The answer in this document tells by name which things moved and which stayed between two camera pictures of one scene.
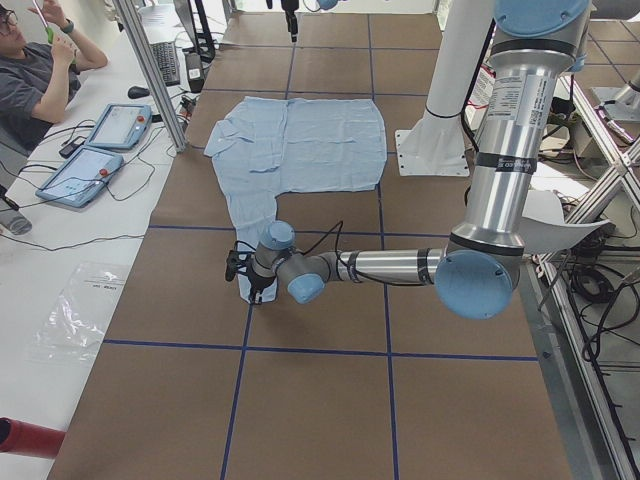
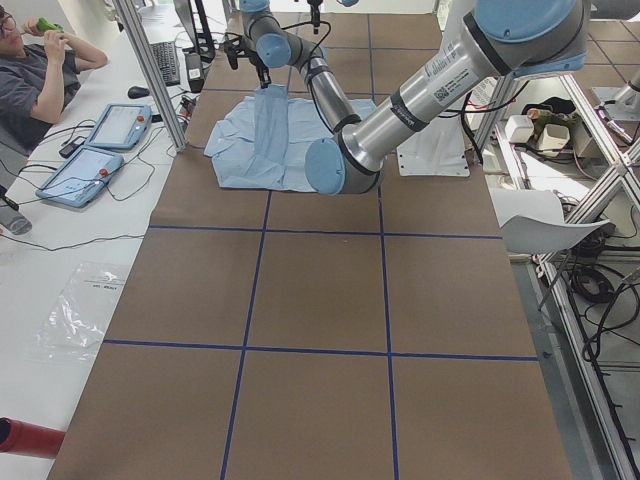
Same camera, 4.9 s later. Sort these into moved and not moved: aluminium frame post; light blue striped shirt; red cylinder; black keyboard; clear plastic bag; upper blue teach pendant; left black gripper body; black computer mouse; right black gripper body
Moved: light blue striped shirt; right black gripper body; left black gripper body
Not moved: black computer mouse; red cylinder; upper blue teach pendant; aluminium frame post; black keyboard; clear plastic bag
